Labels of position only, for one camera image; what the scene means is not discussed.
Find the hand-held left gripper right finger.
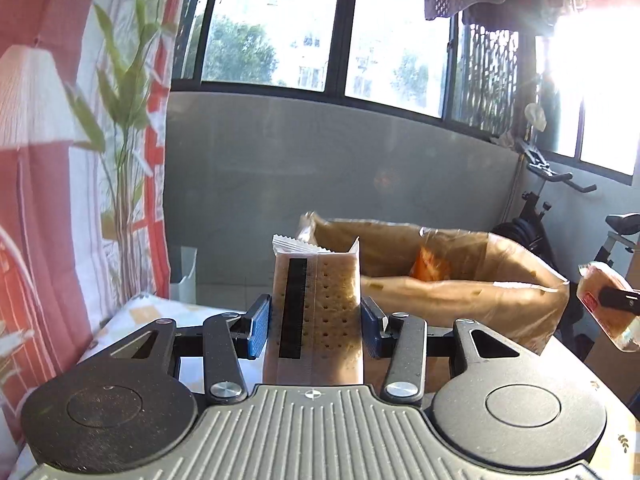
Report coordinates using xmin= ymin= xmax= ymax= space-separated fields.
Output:
xmin=360 ymin=296 xmax=543 ymax=403

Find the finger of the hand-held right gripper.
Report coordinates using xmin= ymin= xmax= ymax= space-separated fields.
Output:
xmin=598 ymin=286 xmax=640 ymax=317

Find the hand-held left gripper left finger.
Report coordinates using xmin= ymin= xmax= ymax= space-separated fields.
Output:
xmin=107 ymin=294 xmax=273 ymax=403

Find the pale yellow bread packet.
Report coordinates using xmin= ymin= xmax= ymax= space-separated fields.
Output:
xmin=576 ymin=261 xmax=640 ymax=353

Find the clear cracker packet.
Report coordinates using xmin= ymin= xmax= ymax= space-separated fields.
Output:
xmin=262 ymin=234 xmax=363 ymax=386

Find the orange chip bag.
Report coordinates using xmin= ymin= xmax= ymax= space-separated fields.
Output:
xmin=409 ymin=245 xmax=453 ymax=281

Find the plain brown carton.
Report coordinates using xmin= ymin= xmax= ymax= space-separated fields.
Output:
xmin=585 ymin=340 xmax=640 ymax=403

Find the white bin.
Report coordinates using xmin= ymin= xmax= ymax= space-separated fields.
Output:
xmin=170 ymin=246 xmax=198 ymax=306

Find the floral checkered tablecloth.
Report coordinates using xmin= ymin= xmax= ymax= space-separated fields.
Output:
xmin=15 ymin=292 xmax=640 ymax=480

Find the black exercise bike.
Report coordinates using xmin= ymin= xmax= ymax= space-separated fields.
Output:
xmin=492 ymin=137 xmax=640 ymax=361

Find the red printed backdrop cloth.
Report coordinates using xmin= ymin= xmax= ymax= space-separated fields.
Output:
xmin=0 ymin=0 xmax=201 ymax=461

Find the black-framed window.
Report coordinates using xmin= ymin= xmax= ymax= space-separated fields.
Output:
xmin=172 ymin=0 xmax=640 ymax=176

